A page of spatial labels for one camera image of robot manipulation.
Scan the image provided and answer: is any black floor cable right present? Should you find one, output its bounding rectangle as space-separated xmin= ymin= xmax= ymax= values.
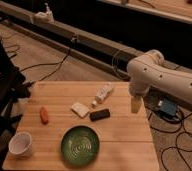
xmin=147 ymin=106 xmax=192 ymax=171

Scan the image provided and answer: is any black floor cable left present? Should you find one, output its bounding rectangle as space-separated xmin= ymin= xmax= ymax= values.
xmin=19 ymin=37 xmax=77 ymax=83

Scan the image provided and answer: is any black chair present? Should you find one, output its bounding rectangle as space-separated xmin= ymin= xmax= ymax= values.
xmin=0 ymin=41 xmax=30 ymax=171

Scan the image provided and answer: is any blue electronic box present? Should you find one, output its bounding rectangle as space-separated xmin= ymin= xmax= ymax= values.
xmin=158 ymin=99 xmax=177 ymax=117

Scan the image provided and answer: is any black floor cable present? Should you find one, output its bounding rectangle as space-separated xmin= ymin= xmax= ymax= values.
xmin=19 ymin=37 xmax=77 ymax=83
xmin=147 ymin=106 xmax=192 ymax=171

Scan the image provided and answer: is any orange carrot toy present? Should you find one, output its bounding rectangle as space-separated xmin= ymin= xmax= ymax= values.
xmin=39 ymin=107 xmax=49 ymax=124

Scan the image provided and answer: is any long metal rail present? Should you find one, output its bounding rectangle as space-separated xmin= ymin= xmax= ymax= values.
xmin=0 ymin=0 xmax=192 ymax=88

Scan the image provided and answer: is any white object on rail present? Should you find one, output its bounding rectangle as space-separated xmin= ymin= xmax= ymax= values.
xmin=35 ymin=4 xmax=54 ymax=22

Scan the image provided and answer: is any white plastic bottle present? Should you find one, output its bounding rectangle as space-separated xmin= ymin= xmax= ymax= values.
xmin=91 ymin=83 xmax=115 ymax=107

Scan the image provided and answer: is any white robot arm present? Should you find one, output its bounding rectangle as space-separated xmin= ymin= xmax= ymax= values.
xmin=127 ymin=50 xmax=192 ymax=113

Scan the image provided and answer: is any black rectangular block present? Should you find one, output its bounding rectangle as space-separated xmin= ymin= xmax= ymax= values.
xmin=90 ymin=109 xmax=110 ymax=121

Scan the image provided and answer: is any green ceramic bowl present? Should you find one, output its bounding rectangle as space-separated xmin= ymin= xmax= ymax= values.
xmin=61 ymin=125 xmax=100 ymax=167

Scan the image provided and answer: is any white ceramic cup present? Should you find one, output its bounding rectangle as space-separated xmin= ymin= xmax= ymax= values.
xmin=8 ymin=132 xmax=34 ymax=158

